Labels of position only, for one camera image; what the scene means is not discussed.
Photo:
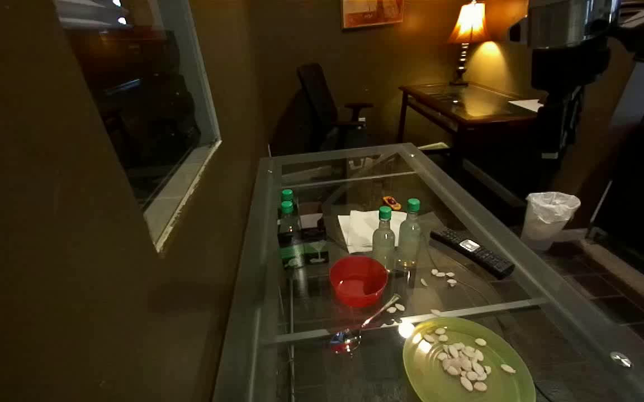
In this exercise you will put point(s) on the white paper napkin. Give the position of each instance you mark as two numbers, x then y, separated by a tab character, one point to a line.
355	231

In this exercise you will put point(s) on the white paper sheet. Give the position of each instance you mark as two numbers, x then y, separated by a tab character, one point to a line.
525	105

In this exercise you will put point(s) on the lit table lamp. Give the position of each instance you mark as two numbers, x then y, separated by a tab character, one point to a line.
469	25

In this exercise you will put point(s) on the green round plate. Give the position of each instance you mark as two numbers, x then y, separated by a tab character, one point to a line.
430	375

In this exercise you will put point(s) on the white framed window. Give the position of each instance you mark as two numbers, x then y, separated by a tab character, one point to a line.
140	96

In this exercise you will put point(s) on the framed wall picture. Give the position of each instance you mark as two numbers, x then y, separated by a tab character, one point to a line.
369	13

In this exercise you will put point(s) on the metal spoon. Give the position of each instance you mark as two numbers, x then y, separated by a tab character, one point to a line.
369	320

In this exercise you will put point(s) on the white trash bin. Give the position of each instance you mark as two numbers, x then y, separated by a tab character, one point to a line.
548	215

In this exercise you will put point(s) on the dark wooden desk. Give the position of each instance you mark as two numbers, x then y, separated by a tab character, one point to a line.
479	107

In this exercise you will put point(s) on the black remote control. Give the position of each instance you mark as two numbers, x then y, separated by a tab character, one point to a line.
469	250

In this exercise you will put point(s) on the black green bottle pack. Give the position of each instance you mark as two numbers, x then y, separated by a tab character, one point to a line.
311	250

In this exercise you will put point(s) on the black office chair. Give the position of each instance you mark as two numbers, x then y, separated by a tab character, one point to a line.
318	102

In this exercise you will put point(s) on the dark bottle green cap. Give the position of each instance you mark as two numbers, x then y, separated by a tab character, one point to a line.
287	225

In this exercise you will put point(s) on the clear bottle green cap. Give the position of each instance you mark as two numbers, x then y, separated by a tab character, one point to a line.
409	236
382	241

